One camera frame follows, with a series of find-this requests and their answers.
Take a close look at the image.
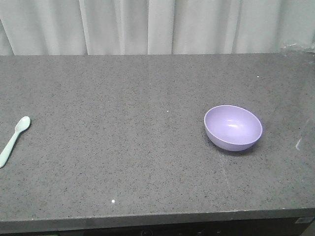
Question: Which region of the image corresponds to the black disinfection cabinet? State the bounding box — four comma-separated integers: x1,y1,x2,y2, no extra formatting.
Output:
57,218,310,236

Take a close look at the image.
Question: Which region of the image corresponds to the white curtain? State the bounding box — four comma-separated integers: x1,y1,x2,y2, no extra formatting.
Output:
0,0,315,56

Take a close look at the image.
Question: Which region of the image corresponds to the purple plastic bowl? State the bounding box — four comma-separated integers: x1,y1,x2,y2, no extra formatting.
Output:
204,105,263,151

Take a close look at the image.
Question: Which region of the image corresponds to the pale green plastic spoon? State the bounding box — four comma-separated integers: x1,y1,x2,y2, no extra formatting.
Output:
0,116,31,168

